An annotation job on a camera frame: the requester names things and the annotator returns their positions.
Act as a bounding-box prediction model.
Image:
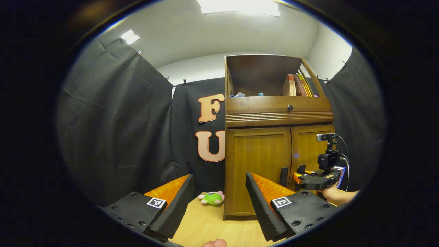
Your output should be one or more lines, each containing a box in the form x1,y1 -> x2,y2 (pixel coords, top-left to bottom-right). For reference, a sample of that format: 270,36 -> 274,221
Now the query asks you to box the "green plush toy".
198,191 -> 225,205

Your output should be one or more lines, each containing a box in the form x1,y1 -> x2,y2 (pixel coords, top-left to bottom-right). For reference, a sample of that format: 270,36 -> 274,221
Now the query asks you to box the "wooden shoe cabinet door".
225,127 -> 292,216
291,124 -> 336,192

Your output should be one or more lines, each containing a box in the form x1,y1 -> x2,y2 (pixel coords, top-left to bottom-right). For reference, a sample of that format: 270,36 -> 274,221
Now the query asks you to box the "yellow book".
298,74 -> 313,97

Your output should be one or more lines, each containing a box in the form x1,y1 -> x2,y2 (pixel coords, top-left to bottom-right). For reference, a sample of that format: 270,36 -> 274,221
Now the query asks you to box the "tan book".
283,74 -> 297,96

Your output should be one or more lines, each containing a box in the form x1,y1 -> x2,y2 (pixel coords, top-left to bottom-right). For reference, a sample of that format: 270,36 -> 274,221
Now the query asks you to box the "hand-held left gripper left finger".
98,173 -> 195,242

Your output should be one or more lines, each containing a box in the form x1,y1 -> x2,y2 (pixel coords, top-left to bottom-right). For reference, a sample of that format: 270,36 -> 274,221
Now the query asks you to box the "wooden double-door shoe cabinet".
223,54 -> 336,221

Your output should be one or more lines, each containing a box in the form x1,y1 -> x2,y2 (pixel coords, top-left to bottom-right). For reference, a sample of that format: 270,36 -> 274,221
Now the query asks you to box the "wooden cabinet drawer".
225,96 -> 334,128

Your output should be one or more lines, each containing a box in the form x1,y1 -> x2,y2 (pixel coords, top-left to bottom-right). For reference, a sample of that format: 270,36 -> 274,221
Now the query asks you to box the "black camera cable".
336,135 -> 350,192

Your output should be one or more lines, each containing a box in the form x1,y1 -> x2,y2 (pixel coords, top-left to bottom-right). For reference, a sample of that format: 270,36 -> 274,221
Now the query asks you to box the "large ceiling light panel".
197,0 -> 280,17

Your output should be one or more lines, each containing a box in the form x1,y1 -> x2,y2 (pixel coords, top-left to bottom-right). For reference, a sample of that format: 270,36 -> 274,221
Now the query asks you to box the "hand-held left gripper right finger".
245,172 -> 343,242

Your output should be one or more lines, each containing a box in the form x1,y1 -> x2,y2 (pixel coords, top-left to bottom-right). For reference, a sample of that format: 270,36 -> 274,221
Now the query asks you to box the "small ceiling light panel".
120,29 -> 140,45

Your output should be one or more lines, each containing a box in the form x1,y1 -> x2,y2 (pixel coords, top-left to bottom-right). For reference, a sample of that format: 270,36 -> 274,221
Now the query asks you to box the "reddish brown book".
294,74 -> 308,97

